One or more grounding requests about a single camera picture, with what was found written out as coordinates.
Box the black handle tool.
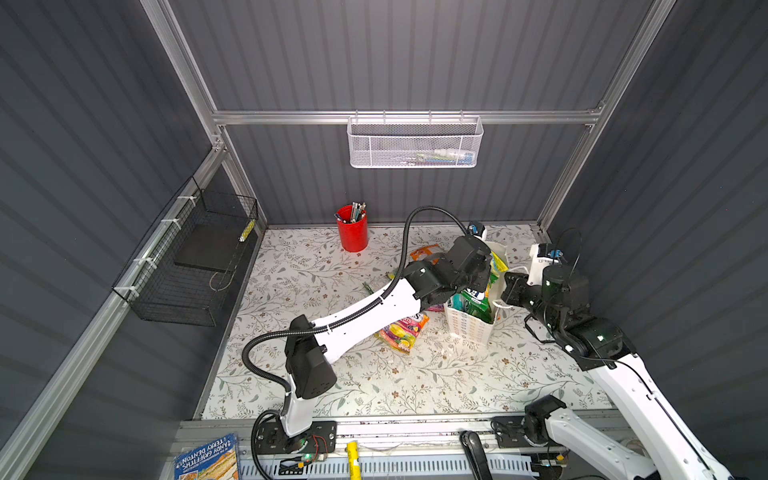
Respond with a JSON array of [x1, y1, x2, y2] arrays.
[[459, 430, 493, 480]]

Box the orange snack packet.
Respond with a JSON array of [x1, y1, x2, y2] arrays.
[[409, 244, 445, 264]]

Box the blue printed booklet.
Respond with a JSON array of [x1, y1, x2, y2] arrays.
[[174, 433, 241, 480]]

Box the black wire basket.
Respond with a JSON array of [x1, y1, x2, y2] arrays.
[[113, 182, 259, 327]]

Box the yellow marker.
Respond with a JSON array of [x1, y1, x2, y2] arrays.
[[346, 441, 362, 480]]

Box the white printed paper bag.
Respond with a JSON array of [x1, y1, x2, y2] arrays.
[[444, 241, 527, 345]]

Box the pens in cup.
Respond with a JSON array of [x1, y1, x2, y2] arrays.
[[335, 202, 366, 224]]

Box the green yellow Fox's packet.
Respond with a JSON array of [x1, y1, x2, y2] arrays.
[[485, 251, 508, 300]]

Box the white wire mesh basket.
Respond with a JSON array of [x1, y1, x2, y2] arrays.
[[346, 115, 484, 169]]

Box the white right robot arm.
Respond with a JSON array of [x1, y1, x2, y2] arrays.
[[500, 263, 732, 479]]

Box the red Fox's candy packet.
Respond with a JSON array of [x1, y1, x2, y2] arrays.
[[374, 313, 430, 354]]

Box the red pen cup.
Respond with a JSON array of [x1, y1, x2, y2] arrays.
[[337, 212, 368, 253]]

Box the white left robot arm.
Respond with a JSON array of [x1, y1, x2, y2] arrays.
[[241, 206, 492, 453]]

